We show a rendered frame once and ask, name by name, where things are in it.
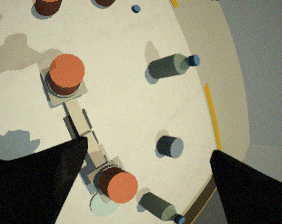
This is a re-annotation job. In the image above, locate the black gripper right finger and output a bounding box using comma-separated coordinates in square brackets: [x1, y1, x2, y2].
[210, 149, 282, 224]

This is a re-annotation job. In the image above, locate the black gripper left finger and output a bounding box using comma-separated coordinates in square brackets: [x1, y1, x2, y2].
[0, 136, 88, 224]

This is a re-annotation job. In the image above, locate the small blue disc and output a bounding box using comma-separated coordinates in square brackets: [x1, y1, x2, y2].
[132, 4, 141, 14]

